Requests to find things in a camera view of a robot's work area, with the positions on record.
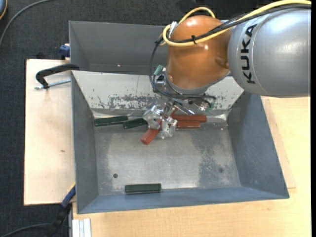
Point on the grey metal bin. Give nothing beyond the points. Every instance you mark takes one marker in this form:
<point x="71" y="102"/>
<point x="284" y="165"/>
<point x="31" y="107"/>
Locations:
<point x="158" y="162"/>

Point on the black cylinder on white bracket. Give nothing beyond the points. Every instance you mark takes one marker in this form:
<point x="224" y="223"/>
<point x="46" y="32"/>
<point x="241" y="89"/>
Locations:
<point x="160" y="79"/>

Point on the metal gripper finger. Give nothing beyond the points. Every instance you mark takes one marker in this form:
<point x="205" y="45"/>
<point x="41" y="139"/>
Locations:
<point x="169" y="128"/>
<point x="153" y="117"/>

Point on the dark green flat block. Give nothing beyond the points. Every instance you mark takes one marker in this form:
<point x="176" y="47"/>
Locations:
<point x="143" y="188"/>
<point x="134" y="123"/>
<point x="111" y="121"/>

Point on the red-brown block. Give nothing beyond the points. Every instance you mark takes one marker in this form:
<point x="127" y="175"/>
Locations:
<point x="149" y="136"/>
<point x="190" y="124"/>
<point x="195" y="118"/>

